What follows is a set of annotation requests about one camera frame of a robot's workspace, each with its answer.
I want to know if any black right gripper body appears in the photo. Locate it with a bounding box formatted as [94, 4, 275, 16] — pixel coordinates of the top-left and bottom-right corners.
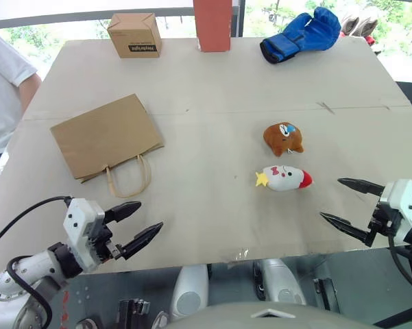
[367, 201, 403, 237]

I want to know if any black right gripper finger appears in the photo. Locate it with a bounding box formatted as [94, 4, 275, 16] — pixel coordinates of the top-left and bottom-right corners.
[337, 177, 385, 197]
[319, 211, 377, 248]

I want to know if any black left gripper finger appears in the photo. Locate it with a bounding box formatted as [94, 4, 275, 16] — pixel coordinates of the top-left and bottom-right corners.
[121, 221, 165, 260]
[104, 201, 143, 226]

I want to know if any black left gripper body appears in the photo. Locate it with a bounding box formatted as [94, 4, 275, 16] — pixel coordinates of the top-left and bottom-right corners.
[93, 212, 124, 265]

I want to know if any red-orange tall box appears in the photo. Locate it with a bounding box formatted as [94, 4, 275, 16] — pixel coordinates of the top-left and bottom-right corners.
[193, 0, 233, 53]

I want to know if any silver left robot leg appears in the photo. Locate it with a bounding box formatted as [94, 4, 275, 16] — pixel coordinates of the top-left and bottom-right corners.
[170, 264, 210, 322]

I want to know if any silver robot leg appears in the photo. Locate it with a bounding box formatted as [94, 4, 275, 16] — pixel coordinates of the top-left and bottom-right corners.
[256, 258, 308, 306]
[170, 264, 210, 322]

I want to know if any white rocket plush toy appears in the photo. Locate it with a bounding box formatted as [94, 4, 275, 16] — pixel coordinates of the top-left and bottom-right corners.
[254, 164, 315, 193]

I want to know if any silver right robot leg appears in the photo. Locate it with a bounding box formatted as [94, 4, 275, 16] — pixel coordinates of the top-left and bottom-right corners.
[256, 258, 308, 306]

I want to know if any brown plush toy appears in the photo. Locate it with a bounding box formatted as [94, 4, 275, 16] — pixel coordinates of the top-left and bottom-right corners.
[263, 121, 305, 158]

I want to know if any grey robot torso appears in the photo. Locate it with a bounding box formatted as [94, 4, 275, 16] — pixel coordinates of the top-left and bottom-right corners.
[163, 300, 383, 329]

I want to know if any blue boxing glove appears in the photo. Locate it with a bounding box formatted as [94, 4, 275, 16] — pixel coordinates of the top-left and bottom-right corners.
[258, 6, 342, 65]

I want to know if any person in white shirt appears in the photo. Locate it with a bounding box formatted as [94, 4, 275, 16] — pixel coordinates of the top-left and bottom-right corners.
[0, 23, 43, 184]

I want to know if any small brown cardboard box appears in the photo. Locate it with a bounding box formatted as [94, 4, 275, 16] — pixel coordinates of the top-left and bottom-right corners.
[106, 12, 163, 60]

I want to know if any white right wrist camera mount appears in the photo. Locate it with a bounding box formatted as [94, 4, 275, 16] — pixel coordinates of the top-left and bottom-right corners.
[378, 178, 412, 246]

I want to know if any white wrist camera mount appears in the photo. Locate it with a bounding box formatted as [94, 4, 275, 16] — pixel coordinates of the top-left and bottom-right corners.
[378, 178, 412, 246]
[62, 197, 106, 273]

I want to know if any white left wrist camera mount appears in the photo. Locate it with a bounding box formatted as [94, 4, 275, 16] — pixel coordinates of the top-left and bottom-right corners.
[62, 197, 106, 273]

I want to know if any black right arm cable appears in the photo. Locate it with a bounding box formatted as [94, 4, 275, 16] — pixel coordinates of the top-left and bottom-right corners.
[387, 224, 412, 296]

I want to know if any brown paper bag with handles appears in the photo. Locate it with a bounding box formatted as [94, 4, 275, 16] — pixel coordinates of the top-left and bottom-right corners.
[49, 93, 166, 199]

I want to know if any grey window frame bar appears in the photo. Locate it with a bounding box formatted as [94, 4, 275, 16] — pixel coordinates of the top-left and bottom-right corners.
[0, 7, 195, 31]

